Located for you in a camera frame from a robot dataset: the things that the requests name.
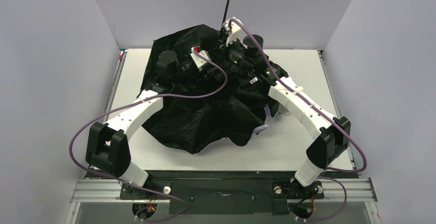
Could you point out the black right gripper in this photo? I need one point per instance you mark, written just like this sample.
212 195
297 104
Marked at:
224 49

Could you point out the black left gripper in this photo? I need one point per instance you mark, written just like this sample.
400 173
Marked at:
211 63

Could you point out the lilac folding umbrella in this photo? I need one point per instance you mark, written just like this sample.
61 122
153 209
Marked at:
236 112

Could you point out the pink umbrella case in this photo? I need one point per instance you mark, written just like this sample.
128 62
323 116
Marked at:
277 110

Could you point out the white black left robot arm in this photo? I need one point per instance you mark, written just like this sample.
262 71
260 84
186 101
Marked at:
108 143

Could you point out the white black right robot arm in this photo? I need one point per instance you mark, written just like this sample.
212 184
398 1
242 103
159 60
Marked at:
330 134

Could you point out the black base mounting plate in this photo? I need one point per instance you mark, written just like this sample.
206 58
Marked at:
218 193

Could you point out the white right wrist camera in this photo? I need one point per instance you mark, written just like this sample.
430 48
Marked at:
233 31

